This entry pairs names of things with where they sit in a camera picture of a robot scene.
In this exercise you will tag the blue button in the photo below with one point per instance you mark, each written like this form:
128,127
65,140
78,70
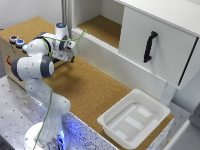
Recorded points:
20,42

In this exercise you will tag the white plastic box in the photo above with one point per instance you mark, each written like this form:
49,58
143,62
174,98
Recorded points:
133,121

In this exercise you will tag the white sliding door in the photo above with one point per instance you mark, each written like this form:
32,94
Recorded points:
170,50

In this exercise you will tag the green button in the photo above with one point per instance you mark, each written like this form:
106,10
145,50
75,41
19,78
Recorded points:
24,48

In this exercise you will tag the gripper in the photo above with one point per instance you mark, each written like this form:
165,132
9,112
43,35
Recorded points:
64,50

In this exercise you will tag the red button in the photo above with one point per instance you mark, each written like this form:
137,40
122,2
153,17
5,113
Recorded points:
13,39

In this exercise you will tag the wooden drawer box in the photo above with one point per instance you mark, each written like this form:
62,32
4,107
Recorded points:
30,28

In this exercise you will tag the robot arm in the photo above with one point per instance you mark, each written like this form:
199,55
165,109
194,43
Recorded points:
36,68

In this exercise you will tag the white cabinet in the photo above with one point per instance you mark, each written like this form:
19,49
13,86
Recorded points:
110,63

